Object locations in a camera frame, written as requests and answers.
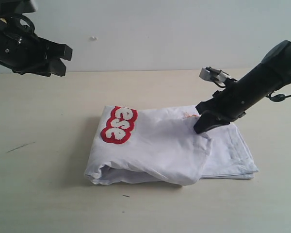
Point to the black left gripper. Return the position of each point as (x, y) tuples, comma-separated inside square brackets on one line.
[(23, 51)]

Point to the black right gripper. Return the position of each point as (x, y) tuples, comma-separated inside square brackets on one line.
[(235, 100)]

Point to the white t-shirt red lettering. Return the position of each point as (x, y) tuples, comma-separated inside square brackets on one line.
[(137, 146)]

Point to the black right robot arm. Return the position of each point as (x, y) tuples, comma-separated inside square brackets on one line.
[(277, 60)]

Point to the orange size tag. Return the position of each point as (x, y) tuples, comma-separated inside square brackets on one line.
[(188, 115)]

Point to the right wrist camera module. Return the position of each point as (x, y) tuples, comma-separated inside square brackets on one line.
[(215, 76)]

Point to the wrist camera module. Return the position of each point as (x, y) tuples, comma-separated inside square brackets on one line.
[(17, 6), (215, 76)]

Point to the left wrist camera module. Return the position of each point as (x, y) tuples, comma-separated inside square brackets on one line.
[(17, 6)]

